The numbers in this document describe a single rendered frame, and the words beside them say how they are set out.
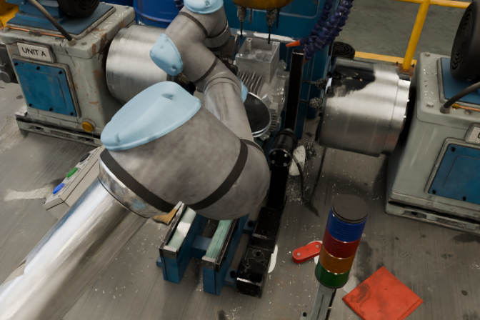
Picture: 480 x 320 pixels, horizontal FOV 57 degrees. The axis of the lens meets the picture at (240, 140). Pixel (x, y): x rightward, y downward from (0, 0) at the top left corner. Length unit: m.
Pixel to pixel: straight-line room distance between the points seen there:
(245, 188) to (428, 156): 0.70
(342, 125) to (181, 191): 0.67
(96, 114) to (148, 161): 0.90
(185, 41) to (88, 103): 0.57
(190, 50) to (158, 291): 0.57
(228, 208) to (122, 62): 0.79
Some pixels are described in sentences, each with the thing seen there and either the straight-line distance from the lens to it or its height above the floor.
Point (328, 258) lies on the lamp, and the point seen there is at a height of 1.11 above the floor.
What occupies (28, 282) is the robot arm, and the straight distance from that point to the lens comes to 0.60.
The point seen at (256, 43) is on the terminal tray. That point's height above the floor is 1.13.
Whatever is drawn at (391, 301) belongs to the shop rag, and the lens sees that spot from 1.15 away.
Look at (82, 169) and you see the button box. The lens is 1.00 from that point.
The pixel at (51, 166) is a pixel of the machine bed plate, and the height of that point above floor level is 0.80.
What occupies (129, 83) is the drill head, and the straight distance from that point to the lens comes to 1.29.
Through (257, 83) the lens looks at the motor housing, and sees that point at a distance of 1.19.
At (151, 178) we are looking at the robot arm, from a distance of 0.53.
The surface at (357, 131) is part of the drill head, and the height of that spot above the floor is 1.05.
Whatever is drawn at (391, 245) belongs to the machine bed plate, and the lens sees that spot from 1.26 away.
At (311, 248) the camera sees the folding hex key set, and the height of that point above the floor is 0.82.
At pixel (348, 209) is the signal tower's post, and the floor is 1.22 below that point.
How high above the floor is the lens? 1.75
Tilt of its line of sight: 40 degrees down
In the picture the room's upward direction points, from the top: 2 degrees clockwise
